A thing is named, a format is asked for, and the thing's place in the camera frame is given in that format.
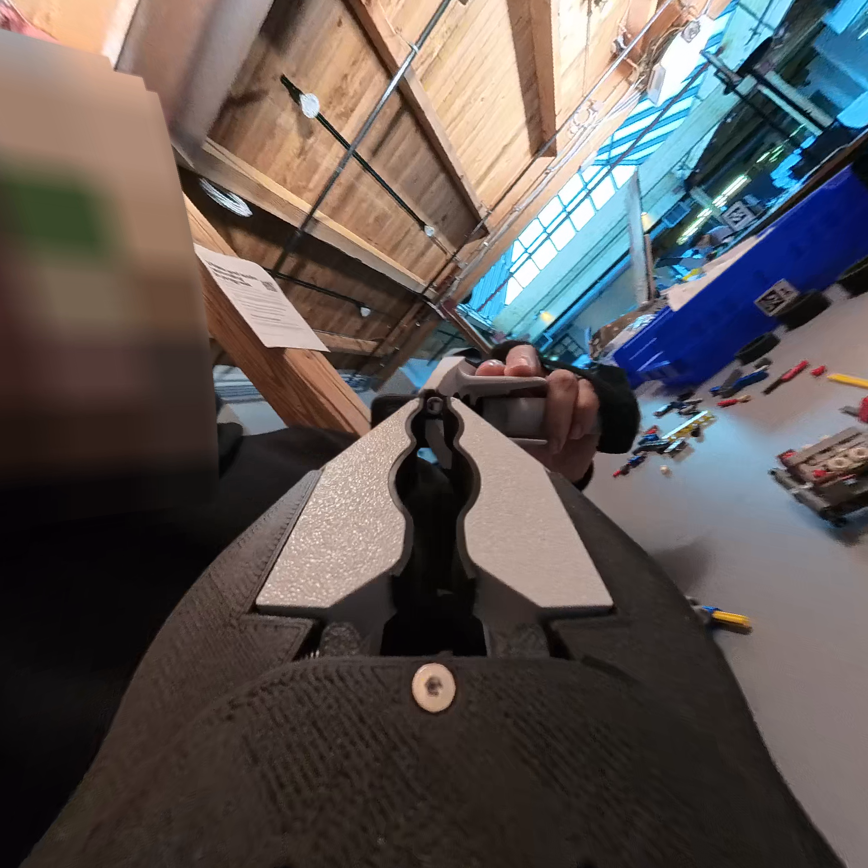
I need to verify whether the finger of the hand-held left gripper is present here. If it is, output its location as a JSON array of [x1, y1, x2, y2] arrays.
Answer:
[[426, 417, 455, 470]]

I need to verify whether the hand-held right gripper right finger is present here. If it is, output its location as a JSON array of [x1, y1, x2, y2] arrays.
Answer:
[[439, 396, 615, 621]]

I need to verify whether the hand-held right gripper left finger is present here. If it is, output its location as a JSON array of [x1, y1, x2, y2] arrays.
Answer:
[[256, 396, 429, 621]]

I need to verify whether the grey lego suspension assembly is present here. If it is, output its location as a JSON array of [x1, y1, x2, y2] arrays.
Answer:
[[685, 595, 753, 633]]

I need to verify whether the scatter of loose lego pieces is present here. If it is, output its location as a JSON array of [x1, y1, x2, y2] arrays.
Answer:
[[612, 366, 774, 479]]

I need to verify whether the red and black lego axle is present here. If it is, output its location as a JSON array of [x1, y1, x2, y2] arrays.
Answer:
[[763, 360, 811, 396]]

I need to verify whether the grey lego chassis assembly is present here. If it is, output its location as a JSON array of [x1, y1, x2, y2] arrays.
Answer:
[[768, 426, 868, 528]]

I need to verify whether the person's left hand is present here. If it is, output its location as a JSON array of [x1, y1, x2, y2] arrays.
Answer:
[[475, 346, 602, 484]]

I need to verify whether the white paper notice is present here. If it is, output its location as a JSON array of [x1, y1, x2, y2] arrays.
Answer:
[[195, 244, 330, 352]]

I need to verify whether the black and white tag sign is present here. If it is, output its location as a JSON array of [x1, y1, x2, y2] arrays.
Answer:
[[755, 278, 801, 317]]

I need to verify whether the large blue bin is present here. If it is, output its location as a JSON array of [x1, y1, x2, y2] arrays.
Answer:
[[610, 165, 868, 393]]

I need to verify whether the black ceiling track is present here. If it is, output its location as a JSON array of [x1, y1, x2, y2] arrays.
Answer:
[[279, 73, 438, 238]]

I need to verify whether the round white ceiling light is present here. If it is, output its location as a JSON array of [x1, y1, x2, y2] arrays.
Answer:
[[198, 178, 254, 218]]

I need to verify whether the wooden post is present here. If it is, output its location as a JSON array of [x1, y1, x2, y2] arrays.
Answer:
[[179, 193, 373, 435]]

